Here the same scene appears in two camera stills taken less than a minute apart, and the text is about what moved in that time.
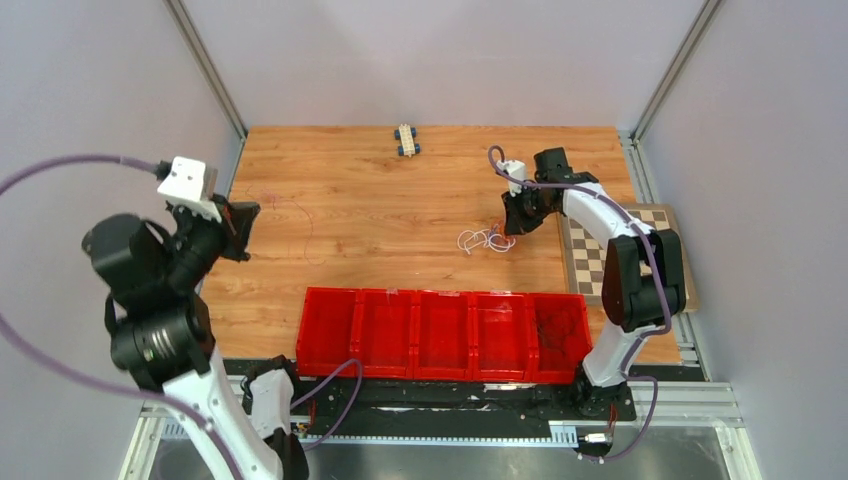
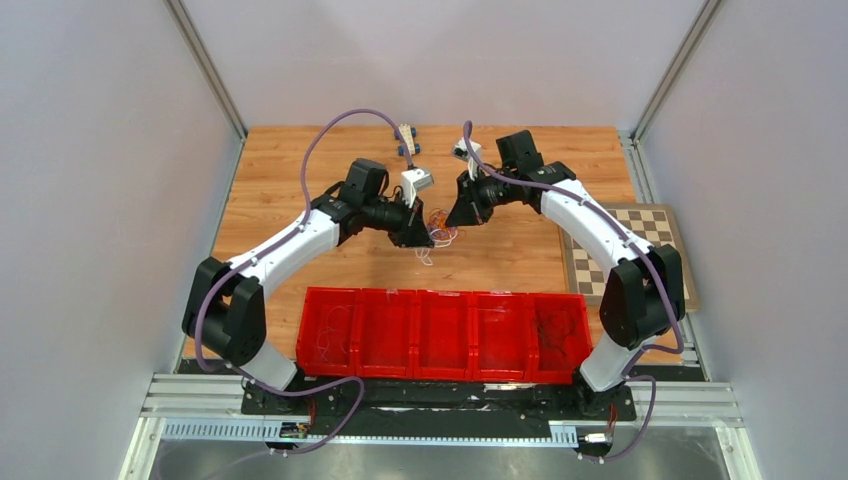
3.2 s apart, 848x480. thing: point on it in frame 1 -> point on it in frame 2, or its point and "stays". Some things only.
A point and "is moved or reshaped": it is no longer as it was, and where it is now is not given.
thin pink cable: x=274 y=197 -> x=326 y=327
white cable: x=469 y=239 -> x=442 y=238
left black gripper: x=236 y=217 -> x=412 y=231
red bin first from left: x=329 y=331 stays
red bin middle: x=443 y=335 stays
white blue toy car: x=406 y=135 stays
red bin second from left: x=383 y=332 stays
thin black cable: x=557 y=349 is moved or reshaped
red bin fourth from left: x=500 y=337 stays
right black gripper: x=516 y=222 -> x=469 y=209
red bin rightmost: x=559 y=336 stays
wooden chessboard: x=584 y=253 stays
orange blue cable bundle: x=498 y=238 -> x=440 y=234
